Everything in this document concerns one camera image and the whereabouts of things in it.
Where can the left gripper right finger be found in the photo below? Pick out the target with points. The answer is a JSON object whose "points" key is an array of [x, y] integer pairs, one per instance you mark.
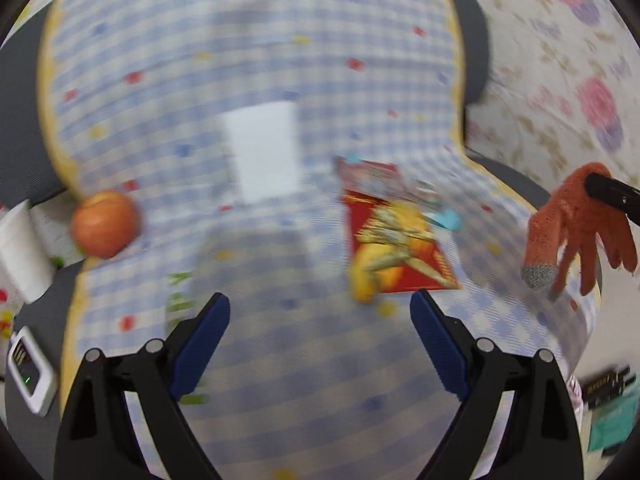
{"points": [[541, 439]]}

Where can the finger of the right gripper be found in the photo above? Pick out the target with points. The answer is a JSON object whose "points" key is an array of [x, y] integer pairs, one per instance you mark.
{"points": [[615, 194]]}

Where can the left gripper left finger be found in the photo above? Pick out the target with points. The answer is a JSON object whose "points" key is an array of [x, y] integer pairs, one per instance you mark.
{"points": [[96, 439]]}

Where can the orange knit glove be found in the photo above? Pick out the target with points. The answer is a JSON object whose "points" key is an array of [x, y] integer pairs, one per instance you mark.
{"points": [[572, 225]]}

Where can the red yellow snack packet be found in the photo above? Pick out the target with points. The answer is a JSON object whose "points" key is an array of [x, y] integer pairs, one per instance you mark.
{"points": [[392, 249]]}

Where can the pink small packet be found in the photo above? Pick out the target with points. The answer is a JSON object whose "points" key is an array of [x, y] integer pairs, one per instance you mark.
{"points": [[385, 182]]}

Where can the black object on floor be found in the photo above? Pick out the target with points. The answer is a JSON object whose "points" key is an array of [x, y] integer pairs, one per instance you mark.
{"points": [[607, 387]]}

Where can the white power bank device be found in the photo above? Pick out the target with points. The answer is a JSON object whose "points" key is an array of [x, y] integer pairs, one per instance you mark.
{"points": [[32, 373]]}

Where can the floral print sheet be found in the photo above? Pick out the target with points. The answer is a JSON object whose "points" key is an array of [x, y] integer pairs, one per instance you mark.
{"points": [[563, 90]]}

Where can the white toilet paper roll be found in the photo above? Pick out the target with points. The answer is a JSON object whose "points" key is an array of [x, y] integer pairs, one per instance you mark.
{"points": [[23, 257]]}

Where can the red apple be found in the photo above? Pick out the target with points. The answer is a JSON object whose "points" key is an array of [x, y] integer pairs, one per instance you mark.
{"points": [[104, 224]]}

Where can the grey office chair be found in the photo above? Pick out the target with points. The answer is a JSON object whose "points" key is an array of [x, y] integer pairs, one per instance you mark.
{"points": [[30, 169]]}

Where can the blue checked cloth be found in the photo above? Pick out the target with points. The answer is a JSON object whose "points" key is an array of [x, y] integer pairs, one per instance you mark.
{"points": [[311, 383]]}

